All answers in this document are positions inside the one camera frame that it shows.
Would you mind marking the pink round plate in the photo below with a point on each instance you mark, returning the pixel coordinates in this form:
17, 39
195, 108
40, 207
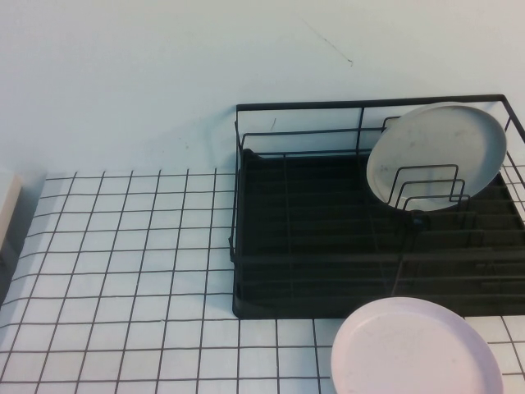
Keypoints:
410, 353

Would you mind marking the white grid pattern tablecloth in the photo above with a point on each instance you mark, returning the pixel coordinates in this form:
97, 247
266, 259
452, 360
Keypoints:
123, 267

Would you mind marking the grey round plate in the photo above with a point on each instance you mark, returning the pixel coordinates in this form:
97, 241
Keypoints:
443, 143

